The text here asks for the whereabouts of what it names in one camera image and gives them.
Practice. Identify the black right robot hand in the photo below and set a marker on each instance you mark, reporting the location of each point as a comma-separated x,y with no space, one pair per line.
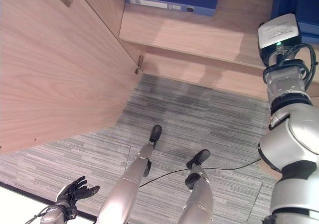
277,31

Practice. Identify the silver left robot leg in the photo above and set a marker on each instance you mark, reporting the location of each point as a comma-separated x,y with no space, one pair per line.
129,181

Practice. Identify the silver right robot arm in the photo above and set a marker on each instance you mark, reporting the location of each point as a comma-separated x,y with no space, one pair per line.
294,144

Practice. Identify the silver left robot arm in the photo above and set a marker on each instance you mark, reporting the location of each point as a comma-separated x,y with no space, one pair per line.
51,215

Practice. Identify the wooden office cabinet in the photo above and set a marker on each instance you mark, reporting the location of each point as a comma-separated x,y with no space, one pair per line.
199,39

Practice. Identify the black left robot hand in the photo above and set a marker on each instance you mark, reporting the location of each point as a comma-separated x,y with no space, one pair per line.
72,192

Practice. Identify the white table with black edge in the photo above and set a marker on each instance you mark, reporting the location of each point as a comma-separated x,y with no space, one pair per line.
17,206

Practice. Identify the silver robot leg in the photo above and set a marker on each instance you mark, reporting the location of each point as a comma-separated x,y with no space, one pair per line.
129,181
199,194

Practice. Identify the silver right robot leg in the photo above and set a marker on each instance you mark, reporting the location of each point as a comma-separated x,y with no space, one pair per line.
199,194

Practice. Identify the wooden cabinet door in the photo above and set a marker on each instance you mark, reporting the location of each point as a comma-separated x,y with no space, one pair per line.
57,67

